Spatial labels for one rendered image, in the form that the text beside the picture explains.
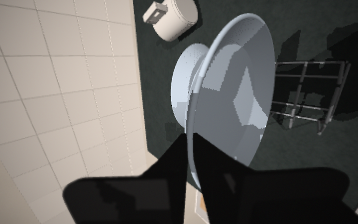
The white round plate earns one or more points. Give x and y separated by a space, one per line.
229 103
183 75

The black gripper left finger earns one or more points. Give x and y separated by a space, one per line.
159 194

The grey mug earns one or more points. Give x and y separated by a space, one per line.
175 17

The grey metal dish rack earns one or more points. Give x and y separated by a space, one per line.
334 100

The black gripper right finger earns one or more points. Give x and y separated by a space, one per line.
230 188

